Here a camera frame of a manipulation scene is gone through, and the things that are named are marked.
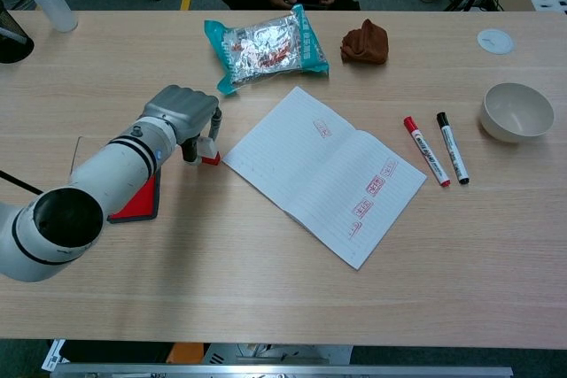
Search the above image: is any open lined notebook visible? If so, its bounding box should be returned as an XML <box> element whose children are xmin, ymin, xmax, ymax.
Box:
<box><xmin>221</xmin><ymin>86</ymin><xmax>428</xmax><ymax>271</ymax></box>

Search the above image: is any aluminium rail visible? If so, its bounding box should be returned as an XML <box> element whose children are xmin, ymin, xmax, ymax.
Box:
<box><xmin>50</xmin><ymin>362</ymin><xmax>514</xmax><ymax>378</ymax></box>

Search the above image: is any small red white stamp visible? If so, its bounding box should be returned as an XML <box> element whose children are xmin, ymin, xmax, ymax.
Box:
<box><xmin>197</xmin><ymin>136</ymin><xmax>221</xmax><ymax>167</ymax></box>

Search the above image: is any white robot chassis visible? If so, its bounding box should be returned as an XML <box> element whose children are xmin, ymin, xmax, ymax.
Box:
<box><xmin>201</xmin><ymin>343</ymin><xmax>354</xmax><ymax>366</ymax></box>

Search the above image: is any black whiteboard marker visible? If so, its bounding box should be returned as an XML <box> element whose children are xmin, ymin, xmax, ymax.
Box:
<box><xmin>436</xmin><ymin>112</ymin><xmax>471</xmax><ymax>186</ymax></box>

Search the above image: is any white round cable grommet cover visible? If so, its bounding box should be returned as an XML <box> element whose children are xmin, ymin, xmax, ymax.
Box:
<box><xmin>477</xmin><ymin>27</ymin><xmax>515</xmax><ymax>56</ymax></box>

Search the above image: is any orange object under table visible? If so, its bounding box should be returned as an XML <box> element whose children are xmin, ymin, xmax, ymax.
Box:
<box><xmin>167</xmin><ymin>342</ymin><xmax>212</xmax><ymax>365</ymax></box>

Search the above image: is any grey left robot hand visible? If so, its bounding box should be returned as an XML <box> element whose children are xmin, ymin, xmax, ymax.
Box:
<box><xmin>142</xmin><ymin>84</ymin><xmax>221</xmax><ymax>166</ymax></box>

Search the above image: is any teal and foil snack bag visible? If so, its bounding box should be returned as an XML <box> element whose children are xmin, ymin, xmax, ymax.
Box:
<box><xmin>203</xmin><ymin>4</ymin><xmax>331</xmax><ymax>96</ymax></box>

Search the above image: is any clear ink pad lid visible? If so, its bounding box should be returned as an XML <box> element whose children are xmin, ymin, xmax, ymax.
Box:
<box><xmin>68</xmin><ymin>136</ymin><xmax>85</xmax><ymax>175</ymax></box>

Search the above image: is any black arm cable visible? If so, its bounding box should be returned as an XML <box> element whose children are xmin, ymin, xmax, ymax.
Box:
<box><xmin>0</xmin><ymin>169</ymin><xmax>45</xmax><ymax>197</ymax></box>

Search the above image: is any white barcode label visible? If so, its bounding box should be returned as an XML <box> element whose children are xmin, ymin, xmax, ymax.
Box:
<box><xmin>41</xmin><ymin>338</ymin><xmax>67</xmax><ymax>373</ymax></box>

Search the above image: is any red whiteboard marker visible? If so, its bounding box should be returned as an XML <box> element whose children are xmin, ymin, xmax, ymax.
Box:
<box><xmin>402</xmin><ymin>116</ymin><xmax>452</xmax><ymax>188</ymax></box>

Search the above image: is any red ink pad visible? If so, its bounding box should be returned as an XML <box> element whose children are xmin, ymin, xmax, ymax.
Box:
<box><xmin>107</xmin><ymin>173</ymin><xmax>161</xmax><ymax>224</ymax></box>

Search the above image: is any brown crumpled cloth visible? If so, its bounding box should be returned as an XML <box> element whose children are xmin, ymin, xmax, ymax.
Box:
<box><xmin>340</xmin><ymin>19</ymin><xmax>390</xmax><ymax>66</ymax></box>

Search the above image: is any black mesh holder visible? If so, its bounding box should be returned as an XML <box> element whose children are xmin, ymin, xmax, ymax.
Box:
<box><xmin>0</xmin><ymin>0</ymin><xmax>35</xmax><ymax>65</ymax></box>

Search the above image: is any cream bowl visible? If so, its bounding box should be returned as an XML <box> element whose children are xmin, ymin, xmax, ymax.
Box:
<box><xmin>479</xmin><ymin>81</ymin><xmax>555</xmax><ymax>144</ymax></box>

